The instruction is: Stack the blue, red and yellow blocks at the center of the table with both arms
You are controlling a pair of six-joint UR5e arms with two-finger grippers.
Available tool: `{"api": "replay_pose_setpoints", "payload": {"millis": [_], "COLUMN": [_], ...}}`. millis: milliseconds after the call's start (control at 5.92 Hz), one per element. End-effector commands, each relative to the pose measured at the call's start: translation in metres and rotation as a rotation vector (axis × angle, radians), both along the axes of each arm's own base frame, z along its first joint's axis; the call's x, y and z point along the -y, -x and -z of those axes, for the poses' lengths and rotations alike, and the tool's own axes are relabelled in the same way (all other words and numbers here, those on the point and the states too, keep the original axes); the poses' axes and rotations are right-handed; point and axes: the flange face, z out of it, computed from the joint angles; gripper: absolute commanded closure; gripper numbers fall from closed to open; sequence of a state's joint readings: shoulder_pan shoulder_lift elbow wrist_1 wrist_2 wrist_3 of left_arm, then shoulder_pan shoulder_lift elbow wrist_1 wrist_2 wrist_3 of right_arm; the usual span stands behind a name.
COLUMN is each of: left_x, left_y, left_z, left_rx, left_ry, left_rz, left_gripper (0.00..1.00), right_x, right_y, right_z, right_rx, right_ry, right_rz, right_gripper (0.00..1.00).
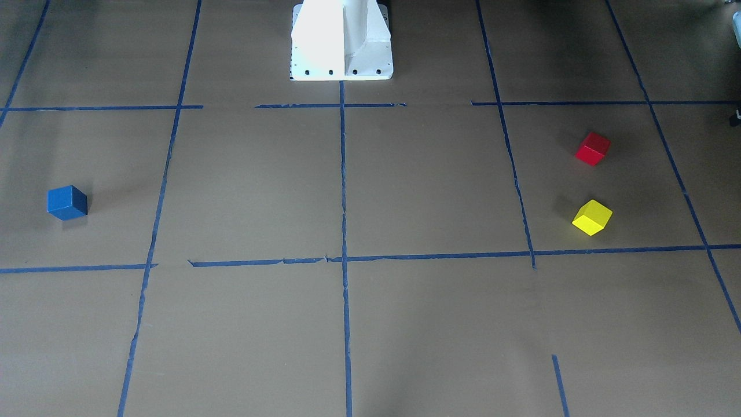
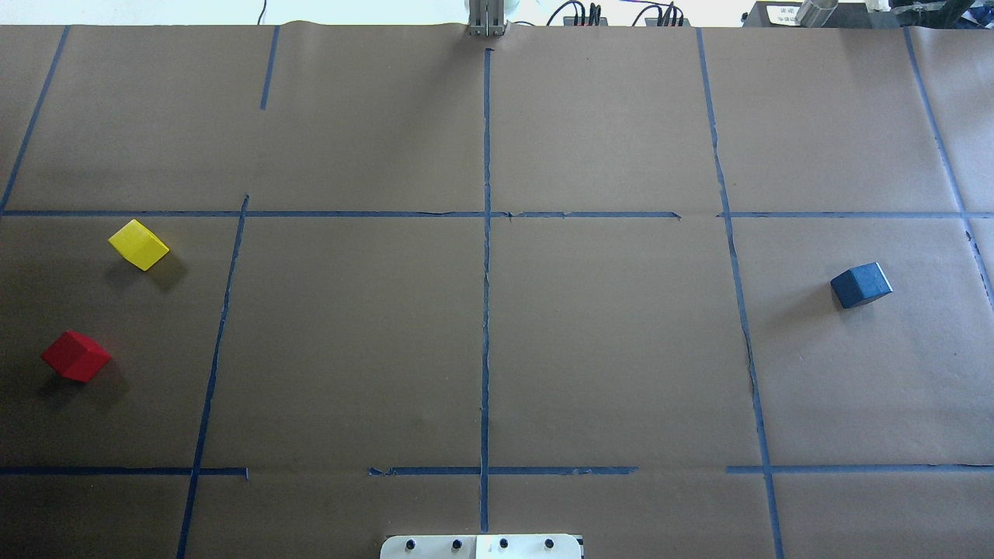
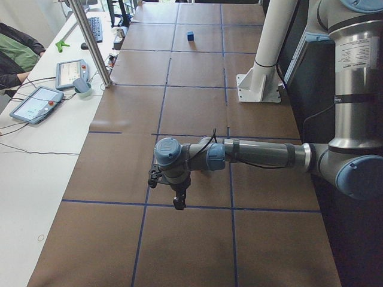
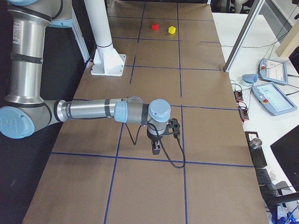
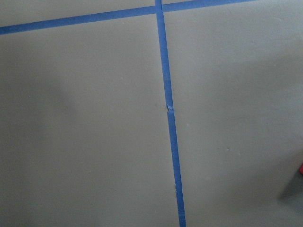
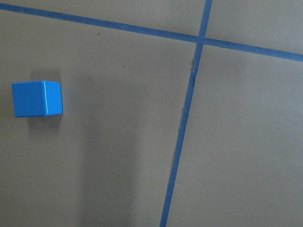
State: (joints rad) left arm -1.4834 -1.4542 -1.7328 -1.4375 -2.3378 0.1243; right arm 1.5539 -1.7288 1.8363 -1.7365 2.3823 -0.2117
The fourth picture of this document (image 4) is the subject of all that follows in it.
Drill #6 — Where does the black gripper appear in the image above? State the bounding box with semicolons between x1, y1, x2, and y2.
147;131;161;155

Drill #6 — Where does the white camera pole with base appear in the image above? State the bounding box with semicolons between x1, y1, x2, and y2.
84;0;126;77

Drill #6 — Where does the blue tape roll cup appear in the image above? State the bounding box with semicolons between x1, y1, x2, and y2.
241;73;258;86

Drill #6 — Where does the yellow cube block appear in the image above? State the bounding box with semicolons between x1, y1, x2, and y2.
168;26;176;35

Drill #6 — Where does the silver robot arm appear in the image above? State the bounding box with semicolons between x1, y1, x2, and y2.
0;0;174;154

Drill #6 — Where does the far teach pendant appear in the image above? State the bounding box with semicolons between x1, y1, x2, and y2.
258;58;288;85

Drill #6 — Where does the red cube block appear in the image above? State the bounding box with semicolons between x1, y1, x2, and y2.
151;23;159;31

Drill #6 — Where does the black box under cylinder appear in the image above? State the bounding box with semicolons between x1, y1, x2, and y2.
245;131;267;168

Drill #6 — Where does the black power strip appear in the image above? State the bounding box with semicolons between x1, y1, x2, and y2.
234;91;249;123

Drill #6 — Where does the black camera cable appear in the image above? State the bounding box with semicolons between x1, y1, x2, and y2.
125;121;186;168

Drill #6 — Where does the teach pendant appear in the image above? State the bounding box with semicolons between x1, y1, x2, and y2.
258;58;288;85
252;82;297;116

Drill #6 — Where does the silver metal cylinder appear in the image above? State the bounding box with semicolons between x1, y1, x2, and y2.
249;138;262;149

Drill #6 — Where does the near teach pendant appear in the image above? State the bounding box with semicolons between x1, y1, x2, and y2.
252;82;297;116

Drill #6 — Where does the aluminium frame post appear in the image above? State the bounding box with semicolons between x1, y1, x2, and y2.
223;0;265;72

